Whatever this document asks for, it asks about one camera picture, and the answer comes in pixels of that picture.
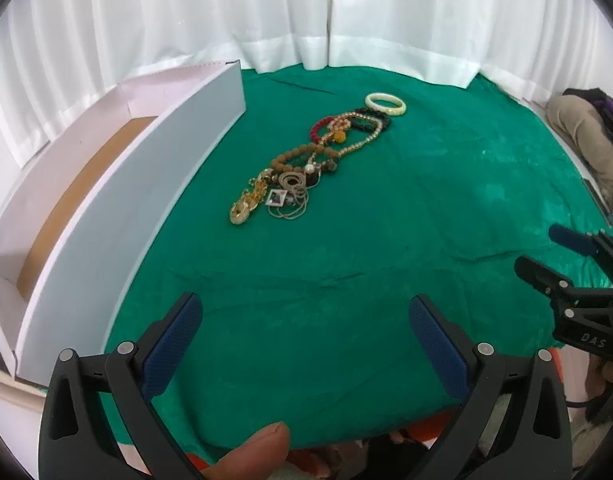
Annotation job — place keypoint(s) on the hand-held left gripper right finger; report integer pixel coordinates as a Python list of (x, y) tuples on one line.
[(436, 345)]

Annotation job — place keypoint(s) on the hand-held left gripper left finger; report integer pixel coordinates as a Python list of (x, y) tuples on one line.
[(171, 342)]

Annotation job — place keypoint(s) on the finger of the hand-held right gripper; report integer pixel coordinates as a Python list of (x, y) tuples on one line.
[(541, 272), (571, 240)]

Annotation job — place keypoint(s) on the white cardboard box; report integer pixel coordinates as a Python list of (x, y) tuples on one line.
[(136, 185)]

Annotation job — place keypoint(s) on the white jade bangle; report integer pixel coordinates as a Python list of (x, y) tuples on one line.
[(386, 109)]

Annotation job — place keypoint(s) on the person's right hand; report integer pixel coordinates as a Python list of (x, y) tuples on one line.
[(608, 377)]

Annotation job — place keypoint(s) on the person's left hand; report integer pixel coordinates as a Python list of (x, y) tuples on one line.
[(256, 447)]

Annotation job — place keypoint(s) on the orange garment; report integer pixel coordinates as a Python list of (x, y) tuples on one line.
[(421, 430)]

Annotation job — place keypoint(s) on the beige trouser leg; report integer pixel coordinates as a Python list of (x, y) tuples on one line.
[(586, 135)]

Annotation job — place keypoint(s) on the green velvet cloth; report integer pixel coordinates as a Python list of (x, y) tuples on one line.
[(386, 240)]

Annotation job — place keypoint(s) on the white curtain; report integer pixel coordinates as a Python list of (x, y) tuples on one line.
[(286, 10)]

